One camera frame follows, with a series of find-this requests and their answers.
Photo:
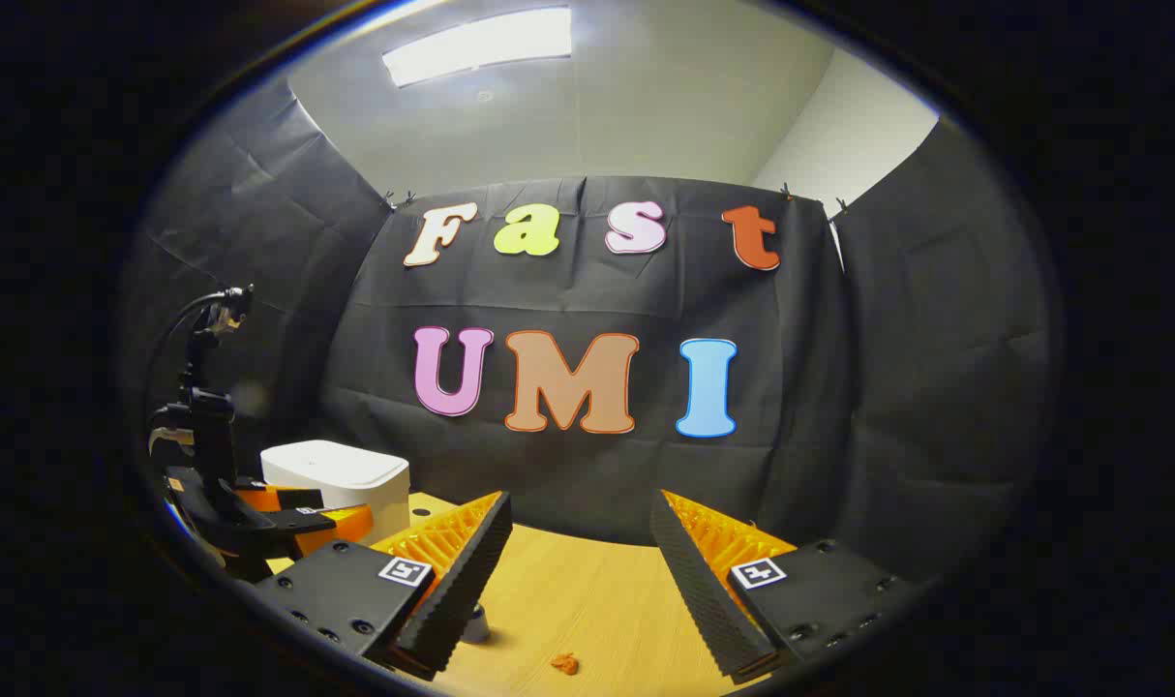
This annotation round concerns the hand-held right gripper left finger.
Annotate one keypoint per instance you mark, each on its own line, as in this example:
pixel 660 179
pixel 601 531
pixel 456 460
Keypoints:
pixel 462 581

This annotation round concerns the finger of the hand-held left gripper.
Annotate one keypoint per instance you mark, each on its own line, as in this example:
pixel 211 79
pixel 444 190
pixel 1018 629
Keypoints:
pixel 258 499
pixel 346 525

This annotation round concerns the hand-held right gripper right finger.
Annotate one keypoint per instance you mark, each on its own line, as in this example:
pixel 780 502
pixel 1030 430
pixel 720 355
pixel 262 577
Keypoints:
pixel 694 581

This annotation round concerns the white desktop garbage bin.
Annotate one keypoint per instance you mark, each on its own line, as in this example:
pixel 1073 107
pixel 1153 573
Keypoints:
pixel 375 513

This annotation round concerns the blue pop can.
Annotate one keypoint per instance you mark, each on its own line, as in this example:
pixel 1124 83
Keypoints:
pixel 475 627

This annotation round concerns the white garbage bin lid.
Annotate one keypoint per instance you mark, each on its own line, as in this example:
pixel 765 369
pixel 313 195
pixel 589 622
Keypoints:
pixel 331 463

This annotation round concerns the orange paper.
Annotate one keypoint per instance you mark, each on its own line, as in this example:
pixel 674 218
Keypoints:
pixel 564 663

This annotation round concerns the wooden desktop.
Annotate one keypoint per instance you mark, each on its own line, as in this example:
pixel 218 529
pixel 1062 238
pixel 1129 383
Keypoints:
pixel 587 600

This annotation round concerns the black backdrop cloth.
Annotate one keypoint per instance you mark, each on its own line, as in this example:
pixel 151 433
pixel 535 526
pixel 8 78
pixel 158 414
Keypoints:
pixel 587 290

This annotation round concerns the ceiling light panel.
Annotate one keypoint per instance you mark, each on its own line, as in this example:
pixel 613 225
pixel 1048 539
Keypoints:
pixel 481 44

